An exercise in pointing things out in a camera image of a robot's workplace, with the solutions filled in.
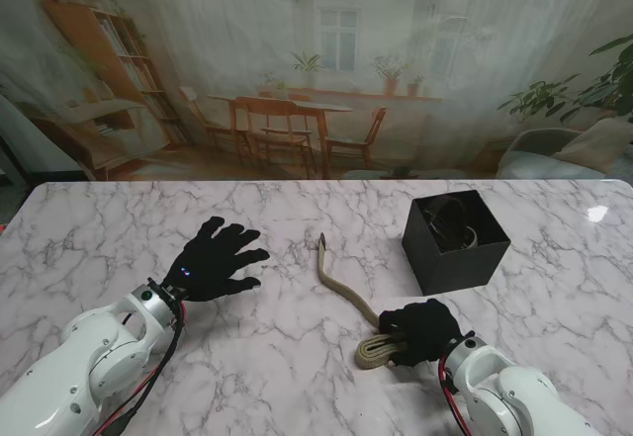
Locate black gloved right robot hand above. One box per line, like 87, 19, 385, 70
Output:
378, 298, 467, 369

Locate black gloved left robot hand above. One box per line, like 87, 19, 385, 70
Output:
160, 216, 272, 304

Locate black square storage box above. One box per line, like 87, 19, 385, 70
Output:
401, 189, 513, 298

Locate black woven belt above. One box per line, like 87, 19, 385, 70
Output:
420, 197, 476, 252

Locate printed room scene backdrop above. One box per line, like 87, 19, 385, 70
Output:
0, 0, 633, 183

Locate red and black cable bundle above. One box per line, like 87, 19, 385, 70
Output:
91, 302, 188, 436
438, 356, 474, 436

